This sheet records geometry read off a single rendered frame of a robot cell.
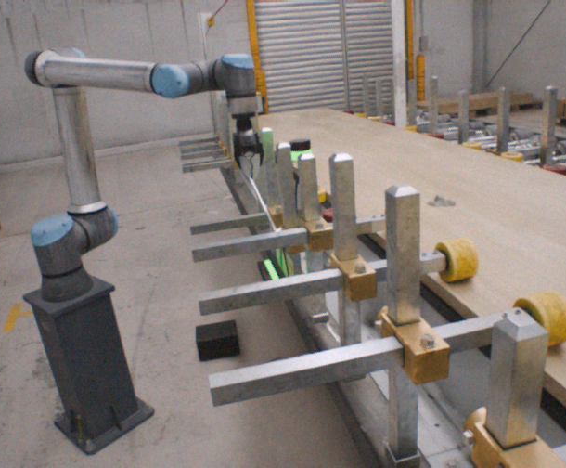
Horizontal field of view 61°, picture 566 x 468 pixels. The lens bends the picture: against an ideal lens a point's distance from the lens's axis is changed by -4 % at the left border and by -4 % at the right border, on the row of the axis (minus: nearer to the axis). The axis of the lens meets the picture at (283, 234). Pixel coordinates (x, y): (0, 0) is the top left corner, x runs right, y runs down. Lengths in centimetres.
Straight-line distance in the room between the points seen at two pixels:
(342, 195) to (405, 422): 39
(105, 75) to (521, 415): 136
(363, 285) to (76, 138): 130
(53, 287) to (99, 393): 46
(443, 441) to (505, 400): 55
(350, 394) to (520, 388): 57
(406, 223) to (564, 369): 31
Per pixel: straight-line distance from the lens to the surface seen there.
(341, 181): 88
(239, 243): 110
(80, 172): 193
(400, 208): 65
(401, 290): 70
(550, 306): 79
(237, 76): 146
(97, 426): 214
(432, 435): 107
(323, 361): 67
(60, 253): 187
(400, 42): 291
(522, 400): 52
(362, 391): 104
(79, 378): 200
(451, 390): 114
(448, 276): 99
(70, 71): 165
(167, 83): 141
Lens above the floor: 134
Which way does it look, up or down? 20 degrees down
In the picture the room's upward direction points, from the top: 6 degrees counter-clockwise
